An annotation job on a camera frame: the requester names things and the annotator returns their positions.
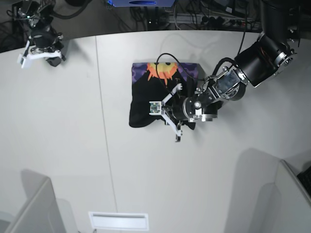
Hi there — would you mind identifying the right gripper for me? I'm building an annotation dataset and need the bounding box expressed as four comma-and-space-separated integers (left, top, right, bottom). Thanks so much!
30, 29, 66, 67

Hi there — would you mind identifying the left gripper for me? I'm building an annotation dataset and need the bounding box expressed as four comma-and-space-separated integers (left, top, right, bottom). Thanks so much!
172, 83, 203, 142

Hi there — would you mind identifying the black T-shirt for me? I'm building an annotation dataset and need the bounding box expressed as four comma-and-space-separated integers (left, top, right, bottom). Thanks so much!
129, 62, 204, 128

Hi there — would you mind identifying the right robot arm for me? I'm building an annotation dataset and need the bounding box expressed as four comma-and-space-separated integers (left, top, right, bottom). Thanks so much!
15, 0, 90, 68

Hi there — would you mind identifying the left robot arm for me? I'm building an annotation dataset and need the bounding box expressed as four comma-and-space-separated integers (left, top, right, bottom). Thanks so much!
171, 0, 301, 142

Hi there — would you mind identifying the blue box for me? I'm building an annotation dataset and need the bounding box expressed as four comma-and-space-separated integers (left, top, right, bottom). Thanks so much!
107, 0, 175, 7

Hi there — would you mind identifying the white slotted panel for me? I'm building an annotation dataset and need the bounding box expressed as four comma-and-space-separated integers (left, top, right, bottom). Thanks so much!
88, 212, 149, 231

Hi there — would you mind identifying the black keyboard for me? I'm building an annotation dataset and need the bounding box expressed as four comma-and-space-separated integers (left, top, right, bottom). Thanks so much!
297, 167, 311, 196

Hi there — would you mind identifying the grey partition right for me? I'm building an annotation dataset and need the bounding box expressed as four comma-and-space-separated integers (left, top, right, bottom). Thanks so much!
257, 159, 311, 233

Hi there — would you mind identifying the grey partition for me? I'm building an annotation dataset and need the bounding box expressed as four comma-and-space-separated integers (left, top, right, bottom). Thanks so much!
0, 170, 79, 233
257, 159, 311, 233

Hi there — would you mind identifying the grey partition left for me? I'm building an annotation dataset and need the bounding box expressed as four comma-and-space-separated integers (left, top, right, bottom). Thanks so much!
0, 170, 79, 233

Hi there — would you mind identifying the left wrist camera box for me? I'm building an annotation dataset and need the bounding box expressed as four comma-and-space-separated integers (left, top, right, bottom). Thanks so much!
149, 101, 162, 116

